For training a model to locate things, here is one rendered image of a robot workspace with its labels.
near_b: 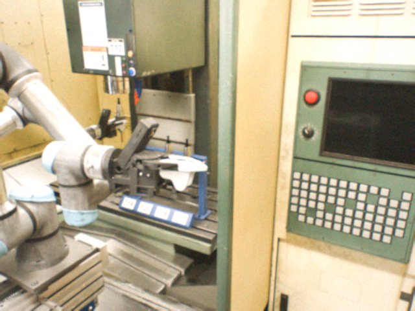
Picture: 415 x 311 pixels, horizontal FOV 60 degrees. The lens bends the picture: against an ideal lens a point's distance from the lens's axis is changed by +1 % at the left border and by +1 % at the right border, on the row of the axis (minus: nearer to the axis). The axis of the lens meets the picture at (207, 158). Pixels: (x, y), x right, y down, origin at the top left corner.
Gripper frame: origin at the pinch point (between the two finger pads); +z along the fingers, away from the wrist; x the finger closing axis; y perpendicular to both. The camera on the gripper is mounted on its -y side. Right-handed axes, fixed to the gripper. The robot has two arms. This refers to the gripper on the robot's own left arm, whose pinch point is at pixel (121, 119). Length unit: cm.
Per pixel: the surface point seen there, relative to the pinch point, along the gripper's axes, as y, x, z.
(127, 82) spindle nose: -22.6, 7.8, -1.2
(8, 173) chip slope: 48, -96, -17
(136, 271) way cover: 59, 45, -47
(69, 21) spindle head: -54, -9, -21
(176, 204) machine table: 41, 43, -9
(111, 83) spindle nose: -22.8, 2.7, -8.5
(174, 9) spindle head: -60, 32, 12
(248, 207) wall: 6, 104, -53
